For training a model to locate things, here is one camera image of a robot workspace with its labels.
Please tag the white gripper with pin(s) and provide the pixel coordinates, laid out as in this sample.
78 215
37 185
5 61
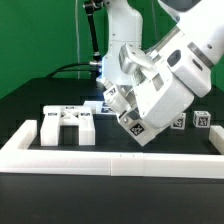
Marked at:
160 96

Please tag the white chair back part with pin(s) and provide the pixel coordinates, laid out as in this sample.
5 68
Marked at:
57 116

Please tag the white chair seat part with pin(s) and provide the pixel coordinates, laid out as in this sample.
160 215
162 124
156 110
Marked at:
139 130

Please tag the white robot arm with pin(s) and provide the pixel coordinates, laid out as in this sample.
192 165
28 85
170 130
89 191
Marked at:
199 27

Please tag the white sheet with tags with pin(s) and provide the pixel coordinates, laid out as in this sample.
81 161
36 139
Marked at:
99 107

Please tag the small tagged white cube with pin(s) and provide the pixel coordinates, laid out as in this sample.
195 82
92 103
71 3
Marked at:
201 119
180 122

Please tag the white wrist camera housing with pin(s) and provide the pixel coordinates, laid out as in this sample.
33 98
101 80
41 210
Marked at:
190 70

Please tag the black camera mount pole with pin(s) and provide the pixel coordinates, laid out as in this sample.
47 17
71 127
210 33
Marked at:
89 7

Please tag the white U-shaped border frame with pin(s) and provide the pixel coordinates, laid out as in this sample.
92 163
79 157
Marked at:
16 156

